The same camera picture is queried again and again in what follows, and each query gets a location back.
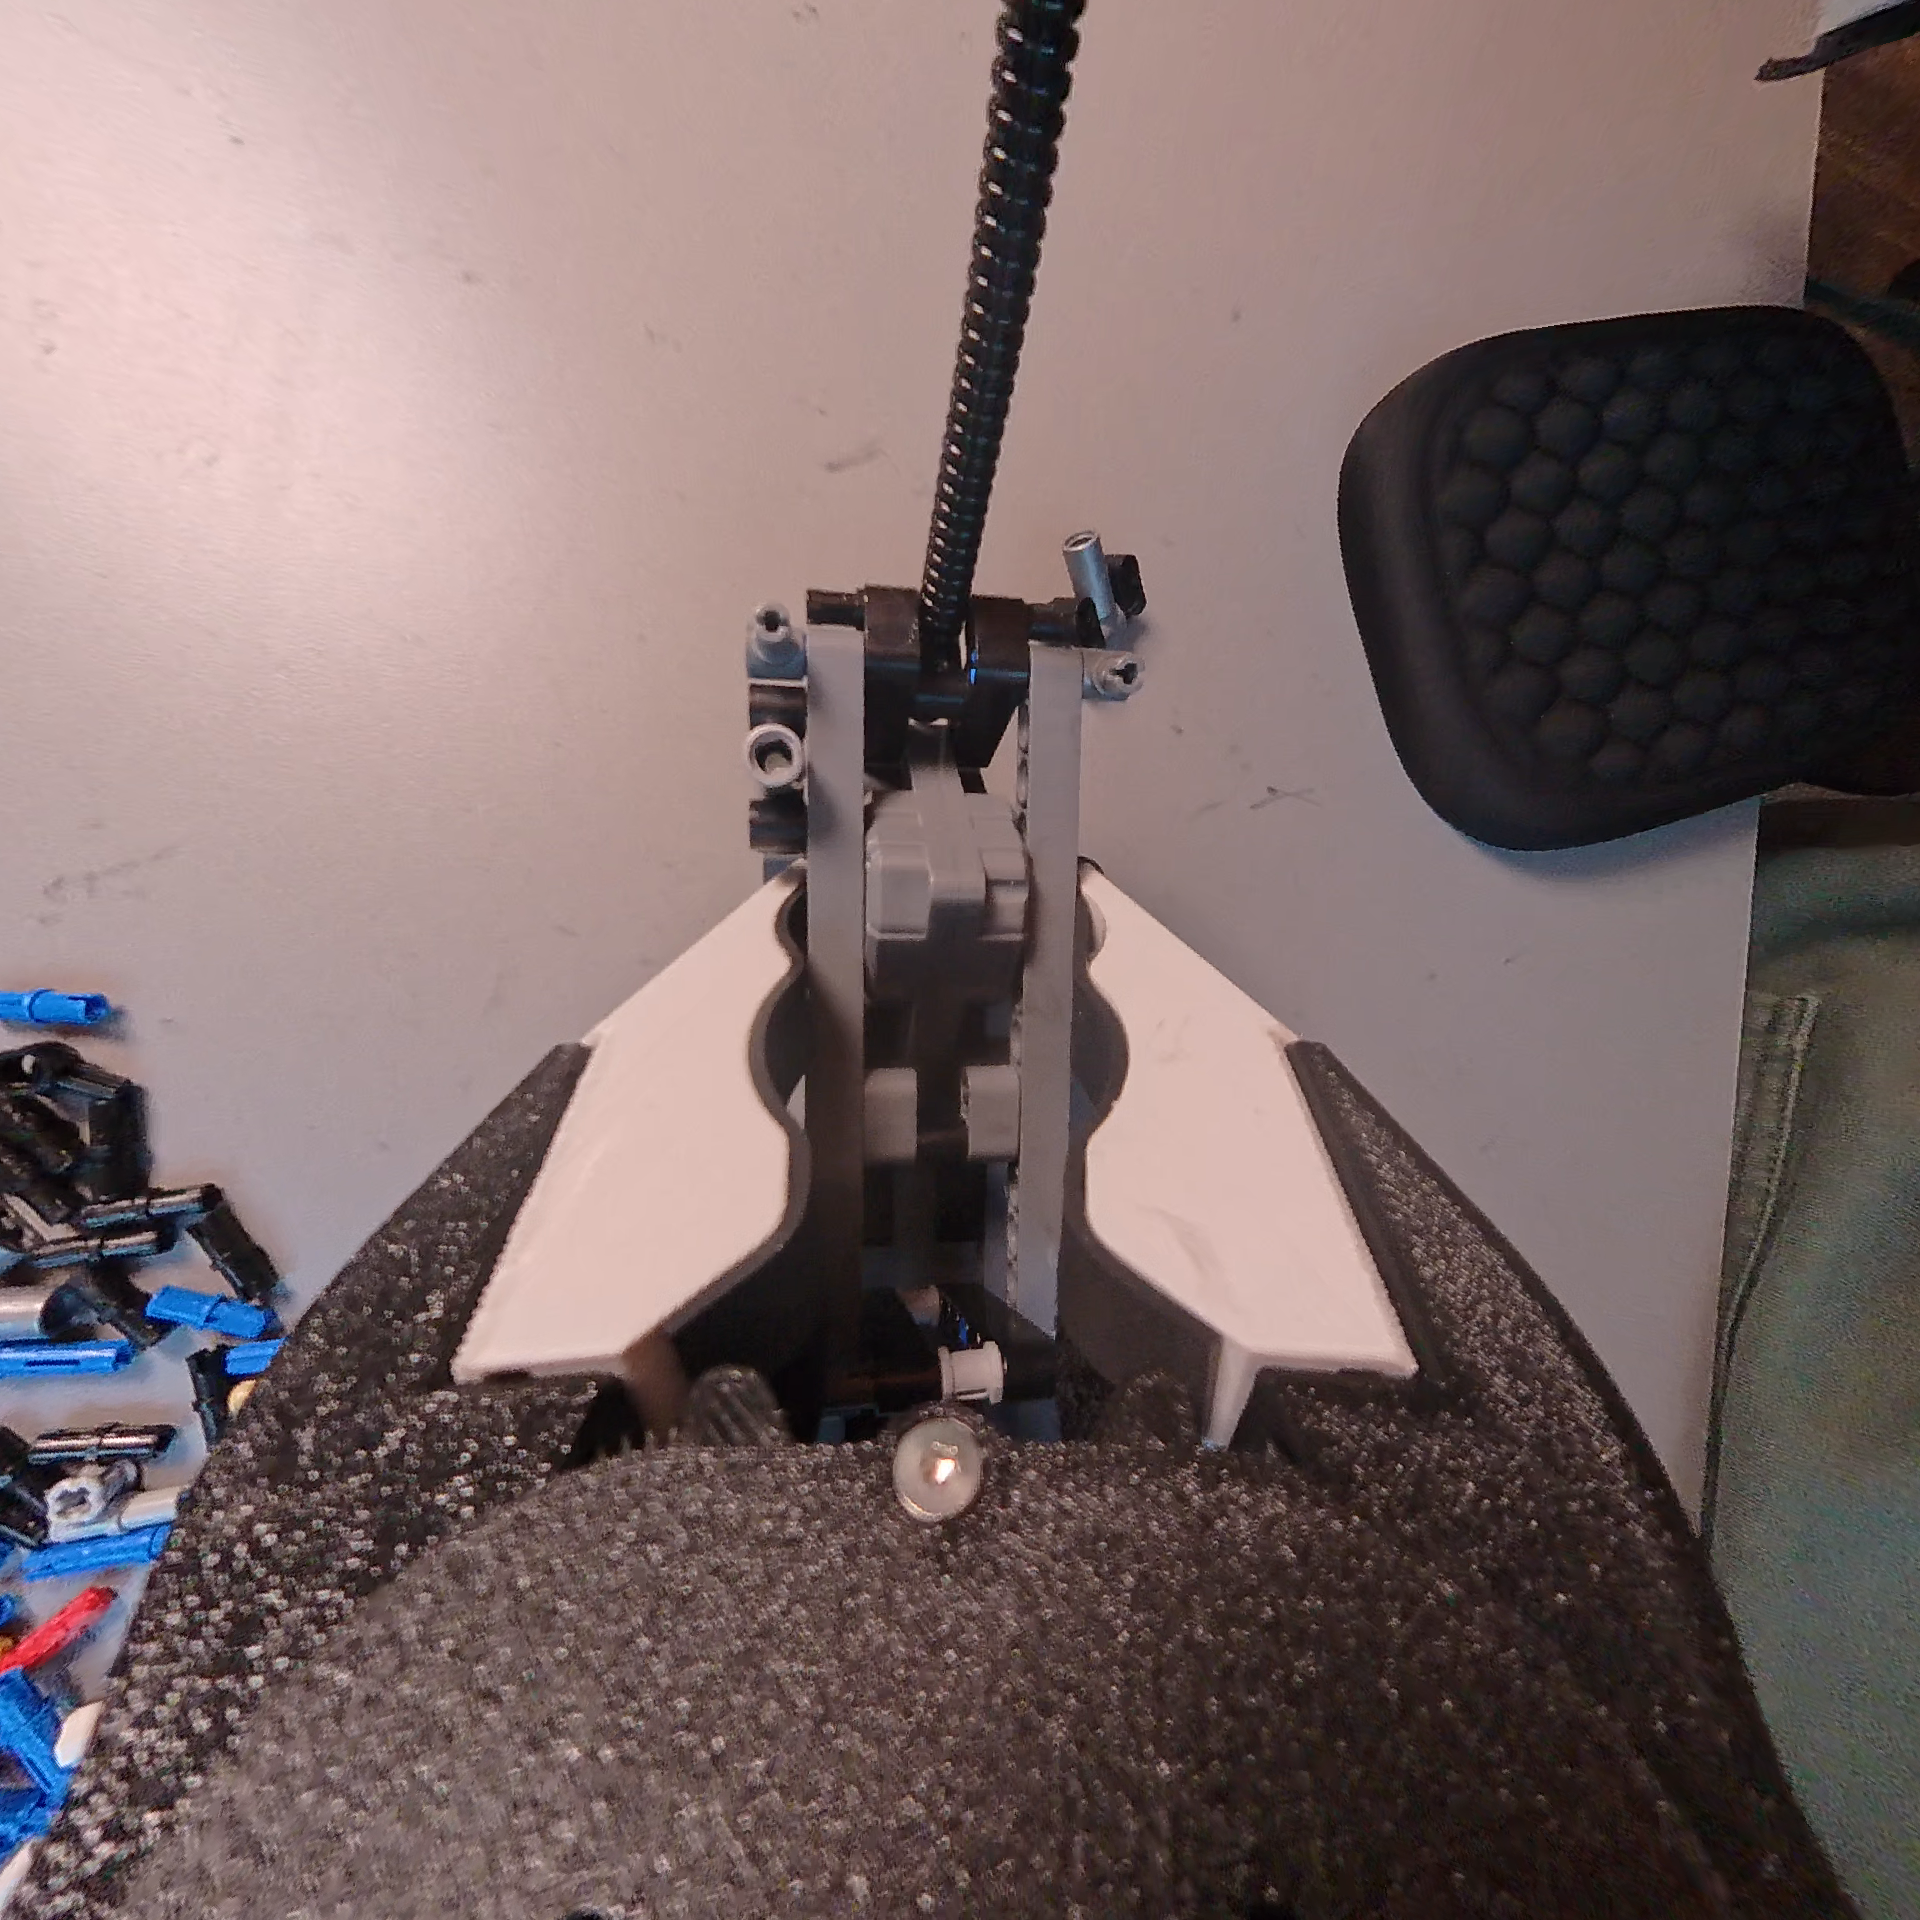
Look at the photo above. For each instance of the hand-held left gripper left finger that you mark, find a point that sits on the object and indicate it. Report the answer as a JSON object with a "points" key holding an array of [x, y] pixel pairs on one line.
{"points": [[645, 1185]]}

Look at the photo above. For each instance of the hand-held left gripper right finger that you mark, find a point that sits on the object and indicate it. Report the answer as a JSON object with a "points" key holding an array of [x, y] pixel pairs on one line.
{"points": [[1231, 1185]]}

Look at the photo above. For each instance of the brick truck chassis model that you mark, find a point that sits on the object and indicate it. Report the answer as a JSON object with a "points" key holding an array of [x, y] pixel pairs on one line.
{"points": [[937, 931]]}

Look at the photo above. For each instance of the pile of small brick parts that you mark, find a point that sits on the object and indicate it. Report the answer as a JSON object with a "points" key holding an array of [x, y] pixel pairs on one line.
{"points": [[106, 1277]]}

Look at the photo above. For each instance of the blue connector pin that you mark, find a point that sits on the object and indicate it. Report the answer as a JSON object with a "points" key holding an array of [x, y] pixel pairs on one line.
{"points": [[61, 1008]]}

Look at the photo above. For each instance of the grey desk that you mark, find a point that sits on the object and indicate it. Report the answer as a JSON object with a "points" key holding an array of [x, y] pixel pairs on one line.
{"points": [[452, 450]]}

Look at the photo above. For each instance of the person's green sweatshirt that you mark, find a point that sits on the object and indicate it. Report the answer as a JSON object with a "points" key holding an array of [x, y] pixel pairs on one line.
{"points": [[1830, 1277]]}

